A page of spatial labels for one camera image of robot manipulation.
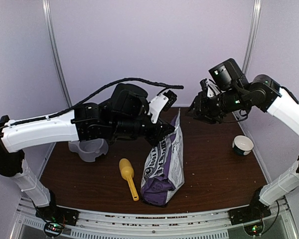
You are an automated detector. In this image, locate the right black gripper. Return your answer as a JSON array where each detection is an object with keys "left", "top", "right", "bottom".
[{"left": 186, "top": 87, "right": 247, "bottom": 123}]

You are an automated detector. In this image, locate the purple pet food bag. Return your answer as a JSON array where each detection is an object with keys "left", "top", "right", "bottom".
[{"left": 141, "top": 110, "right": 185, "bottom": 207}]

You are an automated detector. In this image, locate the yellow plastic scoop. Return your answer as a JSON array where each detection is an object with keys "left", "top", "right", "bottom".
[{"left": 119, "top": 158, "right": 139, "bottom": 201}]

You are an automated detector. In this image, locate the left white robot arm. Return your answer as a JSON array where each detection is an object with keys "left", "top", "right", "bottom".
[{"left": 0, "top": 83, "right": 177, "bottom": 221}]

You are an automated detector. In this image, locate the grey double pet feeder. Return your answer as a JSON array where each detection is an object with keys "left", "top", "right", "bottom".
[{"left": 68, "top": 139, "right": 109, "bottom": 163}]

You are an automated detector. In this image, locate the white and blue bowl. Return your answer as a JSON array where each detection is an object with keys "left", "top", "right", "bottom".
[{"left": 232, "top": 135, "right": 254, "bottom": 156}]

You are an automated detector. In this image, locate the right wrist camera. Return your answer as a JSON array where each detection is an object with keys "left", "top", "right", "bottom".
[{"left": 200, "top": 78, "right": 221, "bottom": 98}]

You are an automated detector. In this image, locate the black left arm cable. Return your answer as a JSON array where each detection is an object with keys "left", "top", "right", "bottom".
[{"left": 0, "top": 77, "right": 184, "bottom": 172}]

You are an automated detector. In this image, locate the right aluminium frame post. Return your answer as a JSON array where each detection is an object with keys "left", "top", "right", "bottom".
[{"left": 242, "top": 0, "right": 262, "bottom": 75}]

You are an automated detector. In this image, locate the aluminium frame post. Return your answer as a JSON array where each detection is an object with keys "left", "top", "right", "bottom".
[
  {"left": 42, "top": 0, "right": 72, "bottom": 107},
  {"left": 242, "top": 0, "right": 262, "bottom": 75}
]

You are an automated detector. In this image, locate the front aluminium rail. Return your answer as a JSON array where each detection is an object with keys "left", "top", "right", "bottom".
[{"left": 16, "top": 196, "right": 294, "bottom": 239}]

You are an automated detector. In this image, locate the left aluminium frame post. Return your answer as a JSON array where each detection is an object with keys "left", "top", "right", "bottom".
[{"left": 42, "top": 0, "right": 72, "bottom": 107}]

